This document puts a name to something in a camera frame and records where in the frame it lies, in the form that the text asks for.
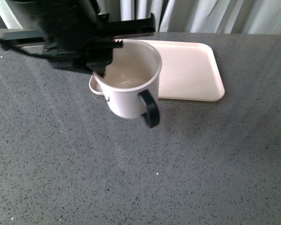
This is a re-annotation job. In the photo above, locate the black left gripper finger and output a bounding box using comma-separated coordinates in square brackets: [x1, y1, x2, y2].
[88, 49, 113, 77]

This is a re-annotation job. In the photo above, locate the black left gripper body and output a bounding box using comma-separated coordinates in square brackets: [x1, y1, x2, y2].
[3, 0, 155, 73]

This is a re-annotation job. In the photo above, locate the white smiley mug black handle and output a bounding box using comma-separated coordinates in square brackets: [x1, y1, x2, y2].
[93, 40, 163, 128]

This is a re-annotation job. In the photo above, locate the pale pink rectangular tray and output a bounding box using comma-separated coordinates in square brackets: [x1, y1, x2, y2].
[89, 40, 226, 102]

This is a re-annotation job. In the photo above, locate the grey white curtain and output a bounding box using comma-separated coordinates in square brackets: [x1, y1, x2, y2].
[0, 0, 281, 36]

